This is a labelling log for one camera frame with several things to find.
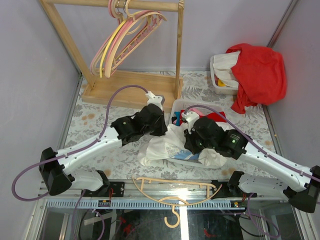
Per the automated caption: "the peach plastic hanger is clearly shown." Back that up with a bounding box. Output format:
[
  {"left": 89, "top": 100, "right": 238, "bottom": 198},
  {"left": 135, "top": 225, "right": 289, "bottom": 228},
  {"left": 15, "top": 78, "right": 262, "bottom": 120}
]
[{"left": 131, "top": 176, "right": 223, "bottom": 229}]

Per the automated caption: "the yellow plastic hanger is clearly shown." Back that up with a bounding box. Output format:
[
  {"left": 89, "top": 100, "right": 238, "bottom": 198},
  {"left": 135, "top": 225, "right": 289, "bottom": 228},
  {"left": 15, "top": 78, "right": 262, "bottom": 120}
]
[{"left": 98, "top": 17, "right": 128, "bottom": 78}]

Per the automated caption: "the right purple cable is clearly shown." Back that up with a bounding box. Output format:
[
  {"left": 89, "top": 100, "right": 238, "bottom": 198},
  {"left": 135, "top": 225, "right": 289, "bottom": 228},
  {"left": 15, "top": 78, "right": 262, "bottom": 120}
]
[{"left": 184, "top": 104, "right": 320, "bottom": 238}]

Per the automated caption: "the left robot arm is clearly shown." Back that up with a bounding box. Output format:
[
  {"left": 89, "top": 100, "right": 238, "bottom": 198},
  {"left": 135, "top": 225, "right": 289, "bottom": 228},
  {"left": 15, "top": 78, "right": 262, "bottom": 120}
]
[{"left": 39, "top": 103, "right": 167, "bottom": 198}]

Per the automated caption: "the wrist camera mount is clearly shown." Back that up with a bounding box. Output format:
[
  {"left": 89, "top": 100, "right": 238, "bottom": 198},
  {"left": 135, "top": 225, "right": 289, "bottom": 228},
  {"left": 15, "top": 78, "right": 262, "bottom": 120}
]
[
  {"left": 145, "top": 91, "right": 165, "bottom": 110},
  {"left": 181, "top": 110, "right": 200, "bottom": 133}
]

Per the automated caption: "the floral table cloth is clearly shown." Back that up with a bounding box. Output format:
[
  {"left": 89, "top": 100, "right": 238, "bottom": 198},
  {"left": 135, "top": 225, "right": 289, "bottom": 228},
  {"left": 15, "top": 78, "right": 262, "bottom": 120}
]
[{"left": 58, "top": 70, "right": 283, "bottom": 181}]

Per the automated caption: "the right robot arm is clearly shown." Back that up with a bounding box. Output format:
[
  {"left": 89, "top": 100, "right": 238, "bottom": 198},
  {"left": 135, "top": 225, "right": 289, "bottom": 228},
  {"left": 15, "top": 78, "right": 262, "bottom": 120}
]
[{"left": 182, "top": 112, "right": 320, "bottom": 213}]

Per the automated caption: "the white laundry basket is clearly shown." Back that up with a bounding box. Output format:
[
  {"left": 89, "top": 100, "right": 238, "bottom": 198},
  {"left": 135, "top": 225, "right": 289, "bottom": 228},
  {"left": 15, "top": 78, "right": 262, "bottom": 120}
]
[
  {"left": 164, "top": 99, "right": 227, "bottom": 169},
  {"left": 210, "top": 51, "right": 240, "bottom": 96}
]

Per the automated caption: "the red t shirt on basket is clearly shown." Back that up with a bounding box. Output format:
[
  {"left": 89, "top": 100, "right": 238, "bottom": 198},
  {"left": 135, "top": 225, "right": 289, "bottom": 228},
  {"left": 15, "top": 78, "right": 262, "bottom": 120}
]
[{"left": 226, "top": 43, "right": 287, "bottom": 114}]

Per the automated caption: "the aluminium rail frame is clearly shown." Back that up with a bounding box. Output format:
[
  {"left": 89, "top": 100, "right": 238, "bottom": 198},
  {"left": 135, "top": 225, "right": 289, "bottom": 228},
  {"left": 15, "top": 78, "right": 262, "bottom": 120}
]
[{"left": 24, "top": 178, "right": 320, "bottom": 240}]

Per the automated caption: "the pink plastic hanger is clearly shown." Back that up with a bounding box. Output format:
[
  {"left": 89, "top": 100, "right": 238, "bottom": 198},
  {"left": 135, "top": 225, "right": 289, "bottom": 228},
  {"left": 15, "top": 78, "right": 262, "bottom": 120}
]
[{"left": 90, "top": 0, "right": 136, "bottom": 76}]

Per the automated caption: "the peach hanger on rack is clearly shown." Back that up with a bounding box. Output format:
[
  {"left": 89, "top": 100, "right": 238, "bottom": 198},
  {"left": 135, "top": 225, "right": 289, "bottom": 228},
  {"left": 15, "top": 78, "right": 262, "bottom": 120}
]
[{"left": 98, "top": 0, "right": 167, "bottom": 78}]

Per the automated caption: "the wooden clothes rack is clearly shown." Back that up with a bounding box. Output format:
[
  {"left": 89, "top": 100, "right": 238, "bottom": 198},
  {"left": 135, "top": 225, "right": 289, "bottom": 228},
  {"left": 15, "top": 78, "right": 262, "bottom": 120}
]
[{"left": 40, "top": 0, "right": 185, "bottom": 112}]

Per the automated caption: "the white back laundry basket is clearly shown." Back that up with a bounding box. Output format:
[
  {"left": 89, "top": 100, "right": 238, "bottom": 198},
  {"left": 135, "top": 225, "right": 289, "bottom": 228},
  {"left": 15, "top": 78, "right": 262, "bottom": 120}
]
[{"left": 210, "top": 51, "right": 240, "bottom": 96}]

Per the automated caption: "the white t shirt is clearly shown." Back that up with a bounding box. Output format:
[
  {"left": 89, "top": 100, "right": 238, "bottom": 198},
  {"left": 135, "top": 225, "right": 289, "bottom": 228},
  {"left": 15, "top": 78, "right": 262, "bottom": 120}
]
[{"left": 137, "top": 123, "right": 227, "bottom": 169}]

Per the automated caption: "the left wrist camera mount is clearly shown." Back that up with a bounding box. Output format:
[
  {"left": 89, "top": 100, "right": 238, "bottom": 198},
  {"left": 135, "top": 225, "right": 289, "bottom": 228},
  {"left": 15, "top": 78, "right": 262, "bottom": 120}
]
[{"left": 145, "top": 91, "right": 165, "bottom": 110}]

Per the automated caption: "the pile of folded clothes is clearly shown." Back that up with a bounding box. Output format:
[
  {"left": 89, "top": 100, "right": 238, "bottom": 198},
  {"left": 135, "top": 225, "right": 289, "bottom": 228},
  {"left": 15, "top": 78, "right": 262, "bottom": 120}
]
[{"left": 171, "top": 107, "right": 227, "bottom": 126}]

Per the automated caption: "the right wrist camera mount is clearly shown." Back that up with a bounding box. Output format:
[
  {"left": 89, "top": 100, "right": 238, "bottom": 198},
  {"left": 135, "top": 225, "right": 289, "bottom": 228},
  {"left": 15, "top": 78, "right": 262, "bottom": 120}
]
[{"left": 181, "top": 110, "right": 200, "bottom": 133}]

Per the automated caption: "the white front laundry basket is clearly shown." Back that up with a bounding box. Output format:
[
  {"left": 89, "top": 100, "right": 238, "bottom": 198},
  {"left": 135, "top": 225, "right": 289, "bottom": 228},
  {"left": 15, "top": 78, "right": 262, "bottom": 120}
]
[{"left": 164, "top": 99, "right": 227, "bottom": 169}]

